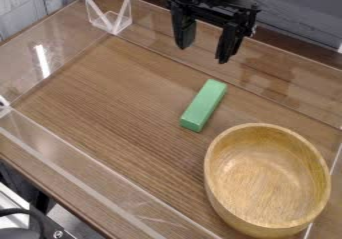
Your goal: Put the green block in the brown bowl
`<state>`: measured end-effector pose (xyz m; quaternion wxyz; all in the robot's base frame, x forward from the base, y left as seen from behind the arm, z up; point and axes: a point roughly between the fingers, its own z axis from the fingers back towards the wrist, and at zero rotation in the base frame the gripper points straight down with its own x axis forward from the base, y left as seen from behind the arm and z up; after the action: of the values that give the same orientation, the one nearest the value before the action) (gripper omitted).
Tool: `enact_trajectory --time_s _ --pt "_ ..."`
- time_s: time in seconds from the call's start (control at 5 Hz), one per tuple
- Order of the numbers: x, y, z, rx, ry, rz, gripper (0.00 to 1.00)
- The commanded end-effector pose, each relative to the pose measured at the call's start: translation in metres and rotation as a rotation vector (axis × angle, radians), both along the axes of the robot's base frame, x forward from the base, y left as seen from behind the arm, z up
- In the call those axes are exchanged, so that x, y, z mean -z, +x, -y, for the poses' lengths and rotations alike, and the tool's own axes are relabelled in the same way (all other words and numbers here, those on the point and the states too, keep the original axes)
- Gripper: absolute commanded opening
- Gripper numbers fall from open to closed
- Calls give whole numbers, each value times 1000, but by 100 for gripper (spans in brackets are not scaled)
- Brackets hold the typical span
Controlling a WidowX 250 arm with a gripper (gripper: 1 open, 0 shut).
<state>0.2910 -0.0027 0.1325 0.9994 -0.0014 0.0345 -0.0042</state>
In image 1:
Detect brown wooden bowl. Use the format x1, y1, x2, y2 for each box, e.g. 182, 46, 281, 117
202, 123, 331, 239

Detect clear acrylic corner bracket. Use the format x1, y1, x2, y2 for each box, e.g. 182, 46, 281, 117
84, 0, 132, 35

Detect black cable at table edge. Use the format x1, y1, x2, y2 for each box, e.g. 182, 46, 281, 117
0, 208, 47, 239

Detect clear acrylic tray walls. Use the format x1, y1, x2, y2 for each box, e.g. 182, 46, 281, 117
0, 1, 342, 239

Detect green rectangular block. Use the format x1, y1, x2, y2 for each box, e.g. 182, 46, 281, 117
180, 79, 227, 132

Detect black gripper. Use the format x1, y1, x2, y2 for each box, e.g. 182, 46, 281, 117
168, 0, 260, 64

